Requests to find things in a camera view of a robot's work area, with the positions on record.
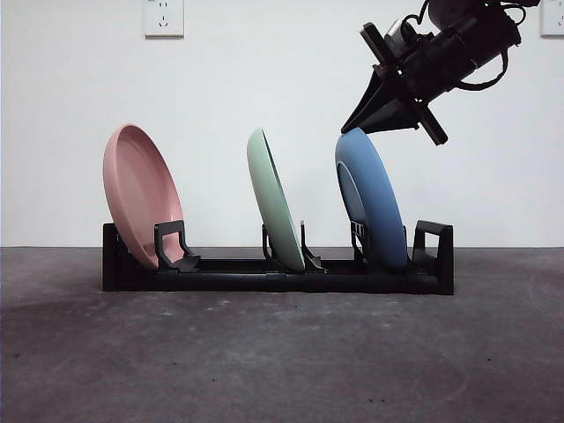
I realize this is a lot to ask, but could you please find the blue plate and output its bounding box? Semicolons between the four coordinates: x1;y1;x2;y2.
334;128;406;269

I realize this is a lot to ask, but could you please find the green plate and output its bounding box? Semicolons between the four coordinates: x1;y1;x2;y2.
246;127;307;273

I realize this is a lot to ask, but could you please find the pink plate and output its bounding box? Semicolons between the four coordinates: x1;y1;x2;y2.
102;123;185;270

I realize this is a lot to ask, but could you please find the black plastic plate rack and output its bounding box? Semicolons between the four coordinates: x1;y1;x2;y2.
101;219;455;296

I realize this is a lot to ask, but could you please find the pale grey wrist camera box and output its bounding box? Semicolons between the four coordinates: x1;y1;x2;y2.
383;18;419;57

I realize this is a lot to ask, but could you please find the black cable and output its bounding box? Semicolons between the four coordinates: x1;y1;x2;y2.
457;46;508;93
403;0;437;43

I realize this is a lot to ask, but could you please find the white wall socket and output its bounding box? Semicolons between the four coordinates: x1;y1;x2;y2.
143;0;185;39
540;0;564;38

